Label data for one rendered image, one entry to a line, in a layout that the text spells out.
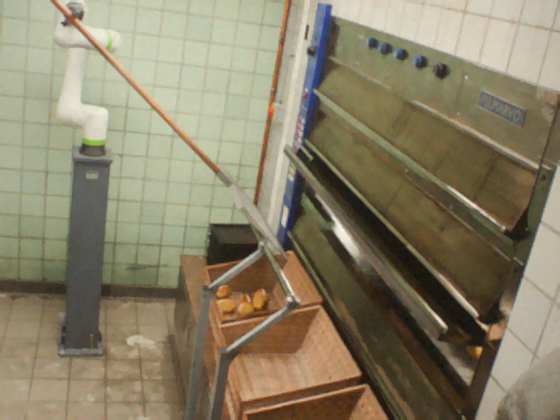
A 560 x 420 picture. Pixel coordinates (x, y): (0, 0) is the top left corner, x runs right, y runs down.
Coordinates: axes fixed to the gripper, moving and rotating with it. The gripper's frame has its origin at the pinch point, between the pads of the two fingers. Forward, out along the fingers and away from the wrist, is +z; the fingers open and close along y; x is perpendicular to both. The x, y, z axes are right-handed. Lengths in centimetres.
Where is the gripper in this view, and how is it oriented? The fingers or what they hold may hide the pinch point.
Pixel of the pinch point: (71, 17)
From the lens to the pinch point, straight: 283.0
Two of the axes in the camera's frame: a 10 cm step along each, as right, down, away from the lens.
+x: -6.1, -6.5, -4.5
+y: -7.5, 6.6, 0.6
